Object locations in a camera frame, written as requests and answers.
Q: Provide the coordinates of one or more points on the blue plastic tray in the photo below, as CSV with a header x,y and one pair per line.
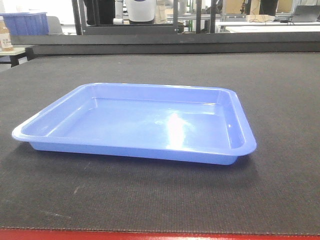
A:
x,y
167,122

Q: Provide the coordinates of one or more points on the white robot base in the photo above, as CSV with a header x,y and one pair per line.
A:
x,y
141,11

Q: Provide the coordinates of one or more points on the dark grey table mat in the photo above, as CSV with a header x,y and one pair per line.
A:
x,y
275,190

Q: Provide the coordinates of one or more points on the blue crate on left table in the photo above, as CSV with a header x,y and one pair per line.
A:
x,y
26,23

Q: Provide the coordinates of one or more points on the cardboard box at left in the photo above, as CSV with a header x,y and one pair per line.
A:
x,y
5,38

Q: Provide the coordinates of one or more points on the grey laptop in background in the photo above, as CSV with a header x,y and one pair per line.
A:
x,y
306,14

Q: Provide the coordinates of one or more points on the black metal frame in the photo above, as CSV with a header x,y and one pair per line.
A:
x,y
110,17

